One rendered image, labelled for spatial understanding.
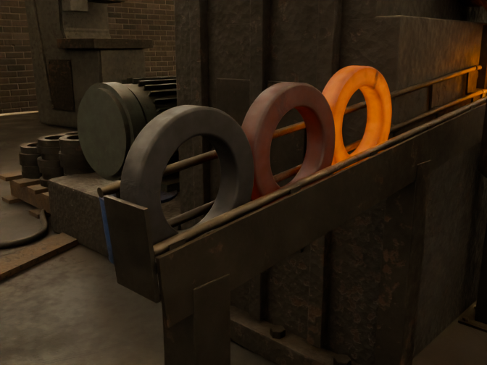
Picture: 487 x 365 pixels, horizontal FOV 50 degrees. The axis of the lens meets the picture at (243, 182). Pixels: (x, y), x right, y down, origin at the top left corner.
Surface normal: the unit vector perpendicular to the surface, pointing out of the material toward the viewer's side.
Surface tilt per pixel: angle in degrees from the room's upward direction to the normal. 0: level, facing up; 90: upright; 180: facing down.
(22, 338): 0
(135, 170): 70
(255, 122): 60
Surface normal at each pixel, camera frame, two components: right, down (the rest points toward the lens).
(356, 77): 0.71, 0.18
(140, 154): -0.59, -0.34
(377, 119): -0.71, 0.18
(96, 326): 0.00, -0.97
